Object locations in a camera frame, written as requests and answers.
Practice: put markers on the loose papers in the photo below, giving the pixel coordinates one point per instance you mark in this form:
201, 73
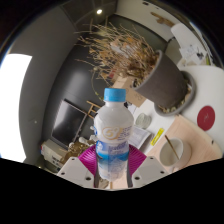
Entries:
191, 53

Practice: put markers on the open newspaper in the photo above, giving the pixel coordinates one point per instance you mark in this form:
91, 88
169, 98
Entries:
138, 136

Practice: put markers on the wooden figure sculpture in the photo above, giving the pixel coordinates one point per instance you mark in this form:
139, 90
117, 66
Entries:
163, 20

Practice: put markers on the dark wall screen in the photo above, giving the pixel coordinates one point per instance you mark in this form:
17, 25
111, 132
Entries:
66, 123

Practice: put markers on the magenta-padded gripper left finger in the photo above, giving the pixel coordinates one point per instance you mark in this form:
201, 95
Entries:
85, 165

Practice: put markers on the flat round red coaster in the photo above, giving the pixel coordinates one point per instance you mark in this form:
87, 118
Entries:
206, 118

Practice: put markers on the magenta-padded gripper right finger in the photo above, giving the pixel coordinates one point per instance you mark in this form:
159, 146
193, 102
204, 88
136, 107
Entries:
138, 163

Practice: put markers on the cardboard box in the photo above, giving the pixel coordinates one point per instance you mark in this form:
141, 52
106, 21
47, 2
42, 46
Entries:
133, 95

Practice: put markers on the round ceiling spotlight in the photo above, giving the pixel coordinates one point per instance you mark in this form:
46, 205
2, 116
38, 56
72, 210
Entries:
99, 11

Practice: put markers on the white mug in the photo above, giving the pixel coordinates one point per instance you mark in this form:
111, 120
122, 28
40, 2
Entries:
166, 157

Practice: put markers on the wooden stirrer stick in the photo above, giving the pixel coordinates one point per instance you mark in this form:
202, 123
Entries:
171, 146

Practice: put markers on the white bottle with blue cap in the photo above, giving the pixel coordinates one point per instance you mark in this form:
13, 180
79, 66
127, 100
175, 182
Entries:
113, 133

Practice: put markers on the wooden easel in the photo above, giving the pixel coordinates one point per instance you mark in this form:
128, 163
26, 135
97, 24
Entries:
91, 104

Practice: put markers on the small pale glass bowl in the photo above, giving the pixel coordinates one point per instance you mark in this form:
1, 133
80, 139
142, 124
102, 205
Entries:
143, 120

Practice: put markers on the long ceiling light strip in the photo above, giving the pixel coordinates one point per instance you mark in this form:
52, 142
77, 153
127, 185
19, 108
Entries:
13, 106

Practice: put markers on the yellow tag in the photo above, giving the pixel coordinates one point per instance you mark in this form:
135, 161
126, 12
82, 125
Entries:
157, 137

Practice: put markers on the pale storage cabinet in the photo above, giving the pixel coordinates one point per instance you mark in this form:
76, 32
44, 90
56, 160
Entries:
51, 151

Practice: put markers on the dried plant in grey pot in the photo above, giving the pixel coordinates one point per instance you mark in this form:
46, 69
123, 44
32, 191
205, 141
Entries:
163, 83

